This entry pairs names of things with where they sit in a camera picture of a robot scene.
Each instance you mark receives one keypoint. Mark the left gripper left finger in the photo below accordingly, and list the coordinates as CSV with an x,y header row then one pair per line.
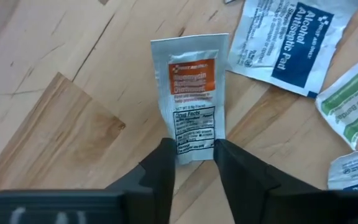
x,y
120,202

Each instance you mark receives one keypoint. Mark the green striped bandage packet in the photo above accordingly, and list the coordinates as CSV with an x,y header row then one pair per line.
x,y
353,102

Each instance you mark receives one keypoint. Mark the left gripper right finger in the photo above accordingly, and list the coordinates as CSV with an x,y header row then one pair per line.
x,y
275,202

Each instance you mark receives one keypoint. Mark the white packet red print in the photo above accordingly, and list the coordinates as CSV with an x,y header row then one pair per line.
x,y
191,93

